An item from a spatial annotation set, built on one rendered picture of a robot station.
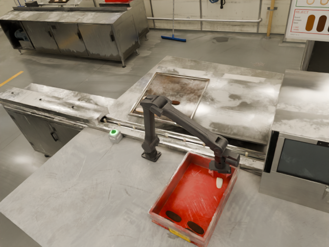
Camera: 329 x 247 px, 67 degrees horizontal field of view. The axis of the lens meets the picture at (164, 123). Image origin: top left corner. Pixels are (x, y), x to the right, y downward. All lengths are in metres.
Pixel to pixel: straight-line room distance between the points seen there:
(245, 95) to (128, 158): 0.97
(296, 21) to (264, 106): 0.58
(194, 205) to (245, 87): 0.99
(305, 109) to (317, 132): 0.15
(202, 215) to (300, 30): 1.36
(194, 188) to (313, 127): 0.71
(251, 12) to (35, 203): 4.51
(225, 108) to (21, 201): 1.50
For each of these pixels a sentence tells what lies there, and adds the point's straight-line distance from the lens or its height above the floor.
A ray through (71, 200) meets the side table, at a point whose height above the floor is 0.82.
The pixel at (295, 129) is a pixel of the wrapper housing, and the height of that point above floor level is 1.30.
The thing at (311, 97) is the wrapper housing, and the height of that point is 1.30.
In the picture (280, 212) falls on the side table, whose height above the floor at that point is 0.82.
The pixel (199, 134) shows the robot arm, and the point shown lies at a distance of 1.24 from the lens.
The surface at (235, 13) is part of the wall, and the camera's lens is 5.18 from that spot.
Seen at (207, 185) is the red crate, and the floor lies 0.82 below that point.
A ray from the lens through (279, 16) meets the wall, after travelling 5.09.
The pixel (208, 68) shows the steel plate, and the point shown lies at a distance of 2.54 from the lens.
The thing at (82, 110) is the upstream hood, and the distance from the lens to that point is 2.15.
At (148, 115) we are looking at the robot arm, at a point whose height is 1.22.
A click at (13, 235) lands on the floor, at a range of 2.88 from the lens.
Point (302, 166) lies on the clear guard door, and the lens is 1.30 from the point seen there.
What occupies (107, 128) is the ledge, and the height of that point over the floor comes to 0.86.
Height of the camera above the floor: 2.09
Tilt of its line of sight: 41 degrees down
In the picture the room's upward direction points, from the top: 11 degrees counter-clockwise
